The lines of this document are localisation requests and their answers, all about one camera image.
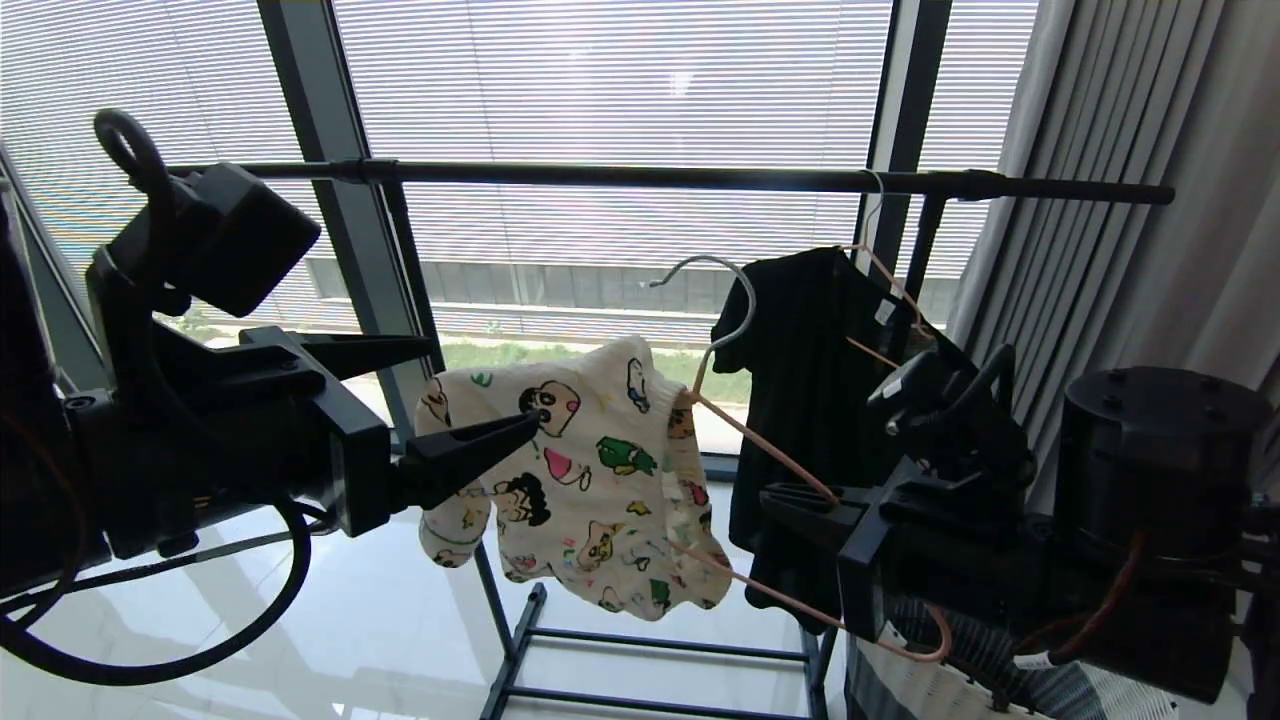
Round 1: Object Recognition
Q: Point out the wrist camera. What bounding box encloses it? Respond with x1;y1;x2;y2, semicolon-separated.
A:
86;163;323;401
866;343;1038;496

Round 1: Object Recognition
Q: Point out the black clothes rack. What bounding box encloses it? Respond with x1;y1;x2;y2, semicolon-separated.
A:
165;158;1176;720

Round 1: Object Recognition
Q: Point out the black cable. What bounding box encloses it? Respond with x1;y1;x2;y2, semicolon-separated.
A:
93;108;173;206
0;498;314;687

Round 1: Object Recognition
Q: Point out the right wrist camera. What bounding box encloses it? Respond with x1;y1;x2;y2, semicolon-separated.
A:
866;343;1038;496

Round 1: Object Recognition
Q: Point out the black garment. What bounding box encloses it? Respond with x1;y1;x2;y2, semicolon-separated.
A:
712;245;993;633

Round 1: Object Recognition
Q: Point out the grey curtain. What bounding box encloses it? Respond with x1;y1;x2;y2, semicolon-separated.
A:
945;0;1280;521

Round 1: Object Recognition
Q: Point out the white laundry basket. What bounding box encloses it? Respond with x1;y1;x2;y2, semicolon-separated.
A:
845;598;1233;720

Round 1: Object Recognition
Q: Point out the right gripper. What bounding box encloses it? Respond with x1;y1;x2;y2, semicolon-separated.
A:
836;478;1046;643

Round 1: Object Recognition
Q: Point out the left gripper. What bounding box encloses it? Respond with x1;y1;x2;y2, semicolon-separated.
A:
68;325;542;561

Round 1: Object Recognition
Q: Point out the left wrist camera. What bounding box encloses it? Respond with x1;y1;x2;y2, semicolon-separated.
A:
86;163;323;401

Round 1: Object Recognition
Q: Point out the pink clothes hanger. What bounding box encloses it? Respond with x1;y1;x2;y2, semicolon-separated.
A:
843;243;938;373
645;255;953;664

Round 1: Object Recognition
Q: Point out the cream printed garment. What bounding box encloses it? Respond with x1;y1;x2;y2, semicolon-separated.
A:
415;335;733;623

